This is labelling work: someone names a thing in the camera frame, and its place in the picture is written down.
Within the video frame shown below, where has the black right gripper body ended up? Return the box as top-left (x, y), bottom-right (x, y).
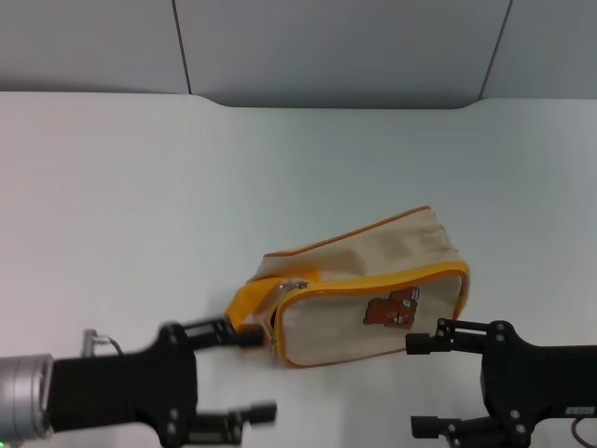
top-left (479, 320), bottom-right (597, 448)

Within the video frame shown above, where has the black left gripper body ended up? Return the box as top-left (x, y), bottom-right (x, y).
top-left (50, 321), bottom-right (200, 447)

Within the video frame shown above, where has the beige yellow-trimmed food bag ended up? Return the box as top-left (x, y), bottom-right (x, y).
top-left (225, 205), bottom-right (471, 370)

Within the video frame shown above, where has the silver cable connector left gripper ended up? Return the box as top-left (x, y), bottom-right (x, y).
top-left (82, 329), bottom-right (124, 358)

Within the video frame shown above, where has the red cable right gripper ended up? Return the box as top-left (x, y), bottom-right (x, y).
top-left (571, 416), bottom-right (597, 448)

